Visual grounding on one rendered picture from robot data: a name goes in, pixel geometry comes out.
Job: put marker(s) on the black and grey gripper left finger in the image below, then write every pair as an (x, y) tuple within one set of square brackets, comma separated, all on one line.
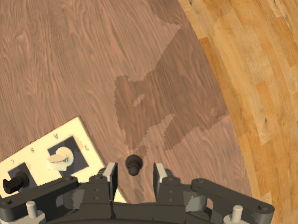
[(37, 205)]

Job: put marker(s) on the chessboard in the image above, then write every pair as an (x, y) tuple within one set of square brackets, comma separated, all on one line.
[(32, 159)]

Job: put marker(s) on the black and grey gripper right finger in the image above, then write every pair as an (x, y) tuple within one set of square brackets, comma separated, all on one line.
[(229, 206)]

